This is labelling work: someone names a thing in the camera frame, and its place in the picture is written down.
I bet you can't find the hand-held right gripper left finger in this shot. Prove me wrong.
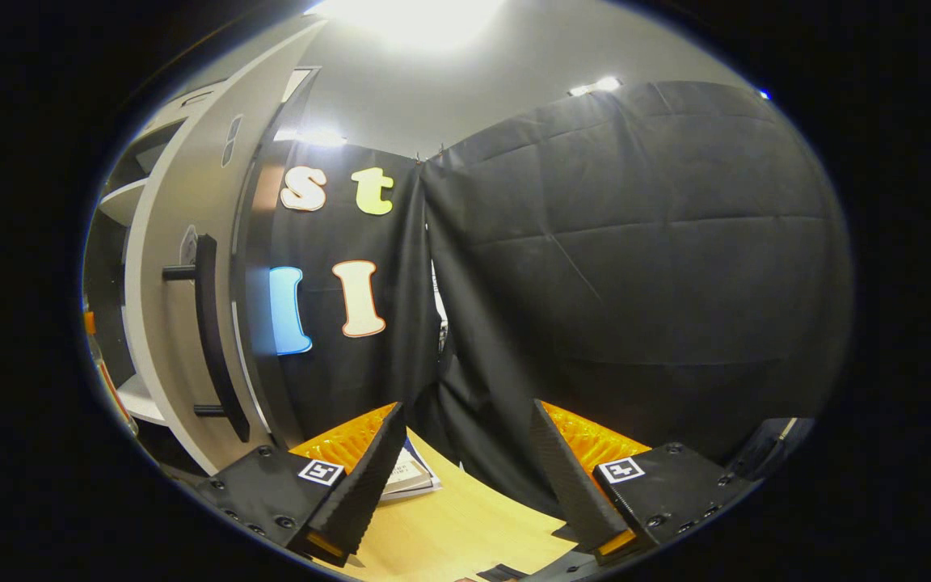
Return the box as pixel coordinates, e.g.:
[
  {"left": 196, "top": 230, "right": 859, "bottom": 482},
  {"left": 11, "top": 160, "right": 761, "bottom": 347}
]
[{"left": 193, "top": 402, "right": 410, "bottom": 568}]

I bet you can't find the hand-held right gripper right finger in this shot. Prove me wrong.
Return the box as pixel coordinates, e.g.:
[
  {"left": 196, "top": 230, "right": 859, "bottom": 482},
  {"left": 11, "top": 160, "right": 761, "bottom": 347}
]
[{"left": 529, "top": 398, "right": 763, "bottom": 568}]

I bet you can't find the white cabinet door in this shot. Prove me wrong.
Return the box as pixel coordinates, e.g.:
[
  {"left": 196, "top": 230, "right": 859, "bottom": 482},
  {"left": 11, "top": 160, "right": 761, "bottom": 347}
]
[{"left": 124, "top": 20, "right": 329, "bottom": 478}]

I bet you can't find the white cabinet floor board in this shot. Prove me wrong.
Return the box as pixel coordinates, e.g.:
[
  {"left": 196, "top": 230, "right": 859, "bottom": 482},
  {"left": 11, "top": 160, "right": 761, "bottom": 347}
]
[{"left": 118, "top": 373, "right": 168, "bottom": 427}]

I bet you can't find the white cabinet shelf board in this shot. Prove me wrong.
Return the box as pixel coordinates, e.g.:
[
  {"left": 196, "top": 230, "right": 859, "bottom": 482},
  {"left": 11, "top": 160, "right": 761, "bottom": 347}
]
[{"left": 98, "top": 178, "right": 148, "bottom": 228}]

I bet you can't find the white and grey cabinet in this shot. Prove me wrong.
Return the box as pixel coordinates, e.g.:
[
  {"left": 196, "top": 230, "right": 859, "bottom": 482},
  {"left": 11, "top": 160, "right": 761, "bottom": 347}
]
[{"left": 82, "top": 16, "right": 329, "bottom": 478}]

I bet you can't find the thin paper booklet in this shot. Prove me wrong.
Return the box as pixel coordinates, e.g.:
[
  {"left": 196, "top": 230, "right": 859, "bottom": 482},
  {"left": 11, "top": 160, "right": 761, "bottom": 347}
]
[{"left": 381, "top": 436, "right": 443, "bottom": 504}]

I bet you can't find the black backdrop cloth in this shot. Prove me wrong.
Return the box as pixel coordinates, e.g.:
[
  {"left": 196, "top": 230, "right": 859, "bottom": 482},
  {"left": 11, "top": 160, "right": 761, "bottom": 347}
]
[
  {"left": 417, "top": 79, "right": 853, "bottom": 518},
  {"left": 268, "top": 139, "right": 444, "bottom": 449}
]

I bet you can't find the long ceiling light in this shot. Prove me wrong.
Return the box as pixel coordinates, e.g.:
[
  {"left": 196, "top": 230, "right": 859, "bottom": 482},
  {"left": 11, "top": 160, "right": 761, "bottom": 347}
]
[{"left": 569, "top": 76, "right": 622, "bottom": 98}]

